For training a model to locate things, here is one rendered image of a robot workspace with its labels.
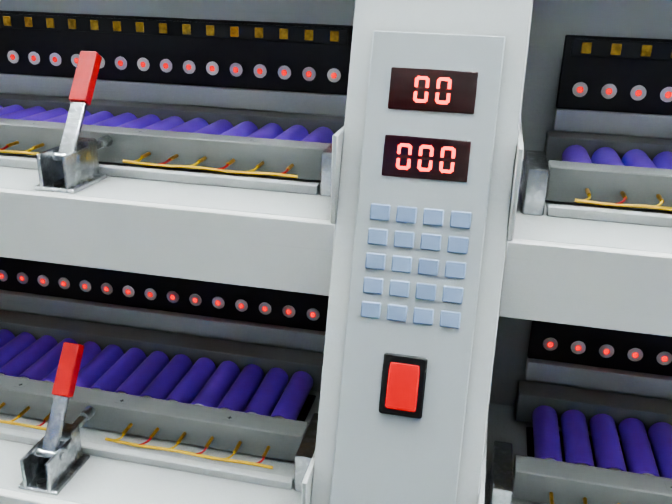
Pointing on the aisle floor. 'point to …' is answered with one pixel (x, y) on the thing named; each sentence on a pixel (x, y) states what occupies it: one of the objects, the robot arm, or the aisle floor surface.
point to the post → (482, 374)
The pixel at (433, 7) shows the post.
